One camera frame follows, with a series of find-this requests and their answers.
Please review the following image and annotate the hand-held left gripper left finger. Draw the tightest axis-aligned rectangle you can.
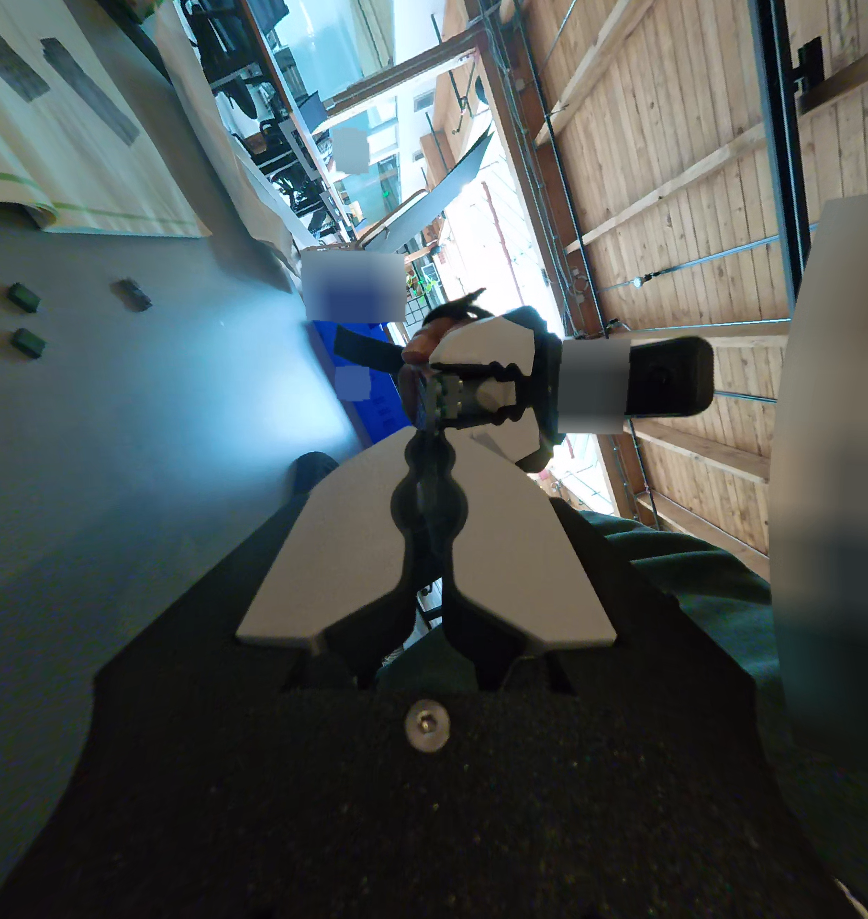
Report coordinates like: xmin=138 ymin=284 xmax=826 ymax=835
xmin=236 ymin=429 xmax=438 ymax=686

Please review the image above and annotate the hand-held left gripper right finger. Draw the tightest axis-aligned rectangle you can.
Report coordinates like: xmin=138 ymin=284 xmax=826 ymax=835
xmin=434 ymin=431 xmax=618 ymax=686

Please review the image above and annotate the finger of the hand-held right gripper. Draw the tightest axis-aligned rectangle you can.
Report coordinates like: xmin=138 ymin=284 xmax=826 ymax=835
xmin=468 ymin=405 xmax=546 ymax=475
xmin=433 ymin=310 xmax=550 ymax=383

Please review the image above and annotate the grey desk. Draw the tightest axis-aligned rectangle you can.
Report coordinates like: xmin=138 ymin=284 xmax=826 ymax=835
xmin=0 ymin=0 xmax=378 ymax=919

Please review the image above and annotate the person's right hand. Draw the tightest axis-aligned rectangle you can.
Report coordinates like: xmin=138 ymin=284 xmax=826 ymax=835
xmin=400 ymin=325 xmax=438 ymax=421

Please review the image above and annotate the blue crate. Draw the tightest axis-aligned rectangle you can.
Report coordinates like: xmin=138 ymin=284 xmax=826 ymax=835
xmin=308 ymin=319 xmax=417 ymax=448

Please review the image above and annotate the person's green sweater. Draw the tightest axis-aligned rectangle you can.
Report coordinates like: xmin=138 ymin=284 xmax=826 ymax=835
xmin=549 ymin=495 xmax=787 ymax=726

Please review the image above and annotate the open instruction booklet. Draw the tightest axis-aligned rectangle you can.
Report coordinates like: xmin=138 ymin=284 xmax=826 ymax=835
xmin=0 ymin=0 xmax=214 ymax=239

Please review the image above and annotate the black ceiling rail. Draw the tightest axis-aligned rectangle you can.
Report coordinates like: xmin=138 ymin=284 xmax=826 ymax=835
xmin=748 ymin=0 xmax=815 ymax=324

